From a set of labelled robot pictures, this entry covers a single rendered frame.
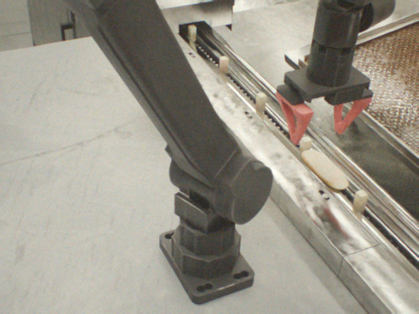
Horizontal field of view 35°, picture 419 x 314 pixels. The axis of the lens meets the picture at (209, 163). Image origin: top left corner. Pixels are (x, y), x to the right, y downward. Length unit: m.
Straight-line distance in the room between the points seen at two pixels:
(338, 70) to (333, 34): 0.05
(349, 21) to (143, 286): 0.42
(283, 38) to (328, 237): 0.65
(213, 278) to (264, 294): 0.07
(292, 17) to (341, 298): 0.81
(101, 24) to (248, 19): 0.98
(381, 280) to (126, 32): 0.45
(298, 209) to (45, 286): 0.34
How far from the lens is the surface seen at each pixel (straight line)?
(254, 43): 1.38
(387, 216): 0.93
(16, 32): 3.35
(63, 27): 1.96
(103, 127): 1.11
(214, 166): 0.70
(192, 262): 0.81
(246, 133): 1.02
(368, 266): 0.83
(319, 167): 0.97
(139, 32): 0.55
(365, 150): 1.10
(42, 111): 1.16
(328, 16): 0.84
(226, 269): 0.82
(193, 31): 1.32
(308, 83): 0.88
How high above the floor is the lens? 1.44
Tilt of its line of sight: 37 degrees down
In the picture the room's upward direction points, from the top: 3 degrees clockwise
